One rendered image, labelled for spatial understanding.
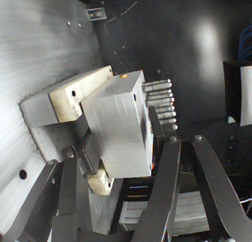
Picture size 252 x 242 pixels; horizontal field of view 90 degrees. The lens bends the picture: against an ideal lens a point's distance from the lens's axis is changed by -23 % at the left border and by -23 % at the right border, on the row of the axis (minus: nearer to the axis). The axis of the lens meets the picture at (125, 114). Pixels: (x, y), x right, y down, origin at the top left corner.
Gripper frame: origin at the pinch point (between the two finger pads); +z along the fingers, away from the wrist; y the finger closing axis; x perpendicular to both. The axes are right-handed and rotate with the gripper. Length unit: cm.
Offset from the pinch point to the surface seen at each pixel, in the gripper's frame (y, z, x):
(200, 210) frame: 10.6, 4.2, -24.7
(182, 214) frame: 6.6, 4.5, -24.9
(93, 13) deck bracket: -5.3, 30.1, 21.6
